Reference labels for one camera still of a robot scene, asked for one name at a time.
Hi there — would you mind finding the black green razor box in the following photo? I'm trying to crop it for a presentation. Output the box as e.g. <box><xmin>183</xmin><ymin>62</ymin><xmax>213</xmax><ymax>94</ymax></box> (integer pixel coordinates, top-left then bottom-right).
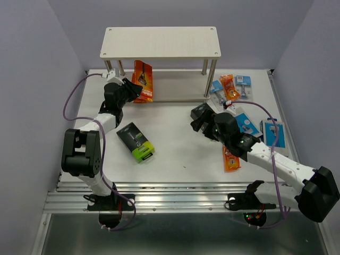
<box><xmin>116</xmin><ymin>122</ymin><xmax>155</xmax><ymax>163</ymax></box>
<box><xmin>190</xmin><ymin>103</ymin><xmax>212</xmax><ymax>120</ymax></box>

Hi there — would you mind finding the orange razor bag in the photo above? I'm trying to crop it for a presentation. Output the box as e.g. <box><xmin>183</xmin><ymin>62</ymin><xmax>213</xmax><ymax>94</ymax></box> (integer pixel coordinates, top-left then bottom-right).
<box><xmin>223</xmin><ymin>146</ymin><xmax>241</xmax><ymax>172</ymax></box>
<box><xmin>219</xmin><ymin>74</ymin><xmax>240</xmax><ymax>101</ymax></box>

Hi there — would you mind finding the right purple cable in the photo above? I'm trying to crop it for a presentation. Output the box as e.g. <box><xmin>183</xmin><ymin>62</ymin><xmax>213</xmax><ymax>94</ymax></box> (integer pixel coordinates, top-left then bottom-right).
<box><xmin>229</xmin><ymin>100</ymin><xmax>292</xmax><ymax>230</ymax></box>

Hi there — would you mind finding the blue blister razor pack right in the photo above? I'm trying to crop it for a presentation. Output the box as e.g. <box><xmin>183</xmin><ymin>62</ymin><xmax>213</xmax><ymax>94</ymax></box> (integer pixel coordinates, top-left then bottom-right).
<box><xmin>235</xmin><ymin>75</ymin><xmax>253</xmax><ymax>101</ymax></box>

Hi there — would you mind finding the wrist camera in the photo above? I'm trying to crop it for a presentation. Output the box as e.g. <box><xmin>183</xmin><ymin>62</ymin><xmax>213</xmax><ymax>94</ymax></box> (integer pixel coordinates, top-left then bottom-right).
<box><xmin>223</xmin><ymin>101</ymin><xmax>244</xmax><ymax>116</ymax></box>
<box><xmin>101</xmin><ymin>69</ymin><xmax>123</xmax><ymax>84</ymax></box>

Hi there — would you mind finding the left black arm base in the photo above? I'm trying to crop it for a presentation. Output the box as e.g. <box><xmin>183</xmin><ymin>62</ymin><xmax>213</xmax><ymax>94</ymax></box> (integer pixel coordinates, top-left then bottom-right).
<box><xmin>83</xmin><ymin>191</ymin><xmax>133</xmax><ymax>211</ymax></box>

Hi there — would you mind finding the blue blister razor pack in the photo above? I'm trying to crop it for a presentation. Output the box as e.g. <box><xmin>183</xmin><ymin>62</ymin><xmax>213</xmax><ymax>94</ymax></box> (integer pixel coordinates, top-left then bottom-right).
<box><xmin>209</xmin><ymin>81</ymin><xmax>232</xmax><ymax>112</ymax></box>
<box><xmin>235</xmin><ymin>75</ymin><xmax>253</xmax><ymax>101</ymax></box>

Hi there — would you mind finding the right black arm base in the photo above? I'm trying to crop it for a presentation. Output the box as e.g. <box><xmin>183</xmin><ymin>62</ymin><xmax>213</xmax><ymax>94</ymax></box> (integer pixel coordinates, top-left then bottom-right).
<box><xmin>224</xmin><ymin>180</ymin><xmax>276</xmax><ymax>211</ymax></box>

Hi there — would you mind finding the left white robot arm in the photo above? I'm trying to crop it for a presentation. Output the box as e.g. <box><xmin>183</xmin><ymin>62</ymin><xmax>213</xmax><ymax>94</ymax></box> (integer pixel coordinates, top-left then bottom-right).
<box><xmin>61</xmin><ymin>78</ymin><xmax>142</xmax><ymax>209</ymax></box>

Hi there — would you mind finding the orange razor bag top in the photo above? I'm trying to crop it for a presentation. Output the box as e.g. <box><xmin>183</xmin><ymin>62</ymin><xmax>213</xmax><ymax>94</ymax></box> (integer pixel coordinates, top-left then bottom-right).
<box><xmin>219</xmin><ymin>74</ymin><xmax>240</xmax><ymax>101</ymax></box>

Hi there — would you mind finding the purple cable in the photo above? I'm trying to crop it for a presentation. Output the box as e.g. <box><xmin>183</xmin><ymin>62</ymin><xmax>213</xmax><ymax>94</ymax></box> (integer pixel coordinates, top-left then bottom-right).
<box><xmin>62</xmin><ymin>73</ymin><xmax>137</xmax><ymax>232</ymax></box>
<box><xmin>229</xmin><ymin>100</ymin><xmax>292</xmax><ymax>230</ymax></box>

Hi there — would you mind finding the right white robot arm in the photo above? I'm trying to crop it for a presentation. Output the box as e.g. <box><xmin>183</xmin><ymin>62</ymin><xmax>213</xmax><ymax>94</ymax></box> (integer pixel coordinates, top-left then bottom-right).
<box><xmin>190</xmin><ymin>109</ymin><xmax>339</xmax><ymax>223</ymax></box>

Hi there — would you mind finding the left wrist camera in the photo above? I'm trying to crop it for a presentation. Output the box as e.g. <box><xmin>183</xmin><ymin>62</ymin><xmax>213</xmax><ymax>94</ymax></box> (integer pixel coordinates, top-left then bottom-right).
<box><xmin>101</xmin><ymin>69</ymin><xmax>123</xmax><ymax>84</ymax></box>

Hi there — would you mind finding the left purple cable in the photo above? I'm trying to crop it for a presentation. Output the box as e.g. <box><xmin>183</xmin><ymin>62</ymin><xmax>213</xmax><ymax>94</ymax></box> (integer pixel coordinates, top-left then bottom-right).
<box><xmin>62</xmin><ymin>73</ymin><xmax>137</xmax><ymax>232</ymax></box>

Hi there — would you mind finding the blue razor pack far right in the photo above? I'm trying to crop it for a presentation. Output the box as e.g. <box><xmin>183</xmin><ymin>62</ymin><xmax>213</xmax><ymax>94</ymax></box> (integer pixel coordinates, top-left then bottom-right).
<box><xmin>260</xmin><ymin>118</ymin><xmax>289</xmax><ymax>157</ymax></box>

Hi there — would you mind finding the aluminium rail frame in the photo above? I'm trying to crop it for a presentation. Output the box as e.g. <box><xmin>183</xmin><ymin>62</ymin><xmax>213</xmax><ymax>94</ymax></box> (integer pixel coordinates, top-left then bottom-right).
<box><xmin>44</xmin><ymin>69</ymin><xmax>325</xmax><ymax>213</ymax></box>

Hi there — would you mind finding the blue razor pack middle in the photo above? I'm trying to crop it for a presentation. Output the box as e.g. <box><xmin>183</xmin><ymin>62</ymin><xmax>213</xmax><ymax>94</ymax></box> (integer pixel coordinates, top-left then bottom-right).
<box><xmin>234</xmin><ymin>107</ymin><xmax>263</xmax><ymax>139</ymax></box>

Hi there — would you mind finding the blue blister razor pack left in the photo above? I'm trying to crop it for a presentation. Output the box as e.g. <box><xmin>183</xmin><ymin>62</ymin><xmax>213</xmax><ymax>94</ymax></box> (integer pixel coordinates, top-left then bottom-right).
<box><xmin>209</xmin><ymin>81</ymin><xmax>232</xmax><ymax>112</ymax></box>

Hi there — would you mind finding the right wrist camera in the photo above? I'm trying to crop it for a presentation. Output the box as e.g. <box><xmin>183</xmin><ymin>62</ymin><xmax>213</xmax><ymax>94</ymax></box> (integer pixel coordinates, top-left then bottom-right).
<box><xmin>223</xmin><ymin>101</ymin><xmax>244</xmax><ymax>116</ymax></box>

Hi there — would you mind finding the orange razor bag bottom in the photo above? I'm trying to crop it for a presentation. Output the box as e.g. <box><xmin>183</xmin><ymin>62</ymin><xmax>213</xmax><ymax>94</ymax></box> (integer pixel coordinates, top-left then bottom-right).
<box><xmin>223</xmin><ymin>146</ymin><xmax>241</xmax><ymax>172</ymax></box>

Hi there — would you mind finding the white two-tier shelf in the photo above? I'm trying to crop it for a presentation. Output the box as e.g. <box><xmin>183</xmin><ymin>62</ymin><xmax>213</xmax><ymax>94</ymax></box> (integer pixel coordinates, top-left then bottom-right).
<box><xmin>100</xmin><ymin>27</ymin><xmax>221</xmax><ymax>102</ymax></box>

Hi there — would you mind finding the orange razor box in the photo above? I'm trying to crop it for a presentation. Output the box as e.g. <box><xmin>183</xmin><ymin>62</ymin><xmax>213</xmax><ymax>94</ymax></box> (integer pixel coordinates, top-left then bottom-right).
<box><xmin>131</xmin><ymin>72</ymin><xmax>139</xmax><ymax>85</ymax></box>
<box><xmin>133</xmin><ymin>60</ymin><xmax>154</xmax><ymax>103</ymax></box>

